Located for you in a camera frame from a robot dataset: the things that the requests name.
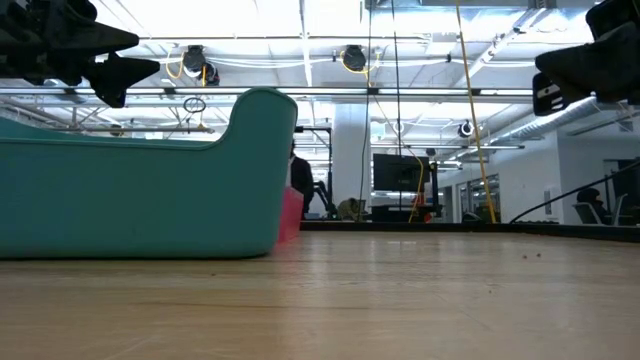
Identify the black metal stand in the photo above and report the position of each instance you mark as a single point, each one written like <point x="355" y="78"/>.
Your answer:
<point x="327" y="150"/>

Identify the black metal table frame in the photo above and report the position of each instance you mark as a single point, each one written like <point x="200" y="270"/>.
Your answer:
<point x="500" y="227"/>

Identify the teal plastic bin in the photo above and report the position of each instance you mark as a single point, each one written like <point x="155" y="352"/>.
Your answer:
<point x="150" y="200"/>

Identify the olive green bag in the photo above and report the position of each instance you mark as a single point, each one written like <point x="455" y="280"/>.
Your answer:
<point x="350" y="208"/>

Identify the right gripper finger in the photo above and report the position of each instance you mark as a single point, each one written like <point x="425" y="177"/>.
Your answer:
<point x="549" y="95"/>
<point x="595" y="65"/>

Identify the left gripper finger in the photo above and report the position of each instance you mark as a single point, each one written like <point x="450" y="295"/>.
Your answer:
<point x="120" y="75"/>
<point x="105" y="40"/>

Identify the black computer monitor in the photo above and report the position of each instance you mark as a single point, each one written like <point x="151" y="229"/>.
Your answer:
<point x="400" y="172"/>

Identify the person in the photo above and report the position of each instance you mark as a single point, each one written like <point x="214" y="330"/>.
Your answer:
<point x="595" y="202"/>
<point x="302" y="182"/>

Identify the pink plastic bin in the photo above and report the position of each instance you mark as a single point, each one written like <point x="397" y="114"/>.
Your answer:
<point x="291" y="215"/>

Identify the black ceiling fixture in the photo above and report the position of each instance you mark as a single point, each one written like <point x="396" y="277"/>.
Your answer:
<point x="194" y="57"/>
<point x="354" y="57"/>
<point x="465" y="128"/>

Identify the black office chair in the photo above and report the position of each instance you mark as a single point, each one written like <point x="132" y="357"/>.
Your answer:
<point x="620" y="210"/>

